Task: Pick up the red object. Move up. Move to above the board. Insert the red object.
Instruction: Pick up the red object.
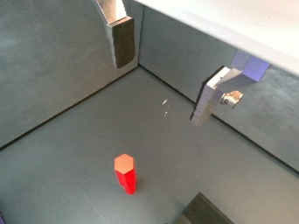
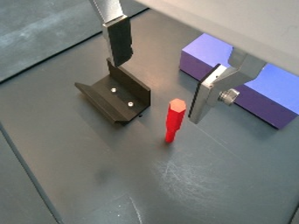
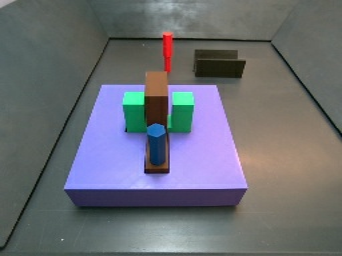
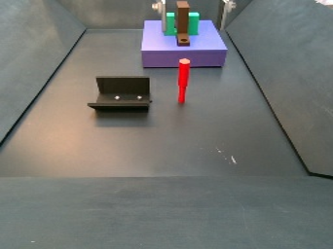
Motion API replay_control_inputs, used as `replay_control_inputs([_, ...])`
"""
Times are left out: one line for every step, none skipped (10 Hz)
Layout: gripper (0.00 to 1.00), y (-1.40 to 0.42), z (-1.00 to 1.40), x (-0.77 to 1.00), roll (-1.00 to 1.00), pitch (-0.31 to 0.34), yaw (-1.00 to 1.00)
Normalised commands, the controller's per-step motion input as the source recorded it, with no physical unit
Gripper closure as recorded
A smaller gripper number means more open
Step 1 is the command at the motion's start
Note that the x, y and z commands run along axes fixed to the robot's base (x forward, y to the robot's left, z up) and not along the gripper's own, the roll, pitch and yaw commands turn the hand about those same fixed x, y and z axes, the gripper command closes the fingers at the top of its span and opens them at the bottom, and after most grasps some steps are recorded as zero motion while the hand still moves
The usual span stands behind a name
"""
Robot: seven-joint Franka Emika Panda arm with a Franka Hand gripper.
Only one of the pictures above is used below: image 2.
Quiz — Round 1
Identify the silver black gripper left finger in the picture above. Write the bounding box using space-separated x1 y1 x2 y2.
88 0 134 67

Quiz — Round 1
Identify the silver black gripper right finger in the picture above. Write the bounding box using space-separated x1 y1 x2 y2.
188 47 267 123

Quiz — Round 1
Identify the red hexagonal peg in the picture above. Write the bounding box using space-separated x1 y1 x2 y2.
164 99 187 143

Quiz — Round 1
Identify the purple base board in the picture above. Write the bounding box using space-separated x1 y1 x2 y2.
180 34 299 130

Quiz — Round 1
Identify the black angled bracket holder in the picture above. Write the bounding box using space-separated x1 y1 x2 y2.
75 59 151 125

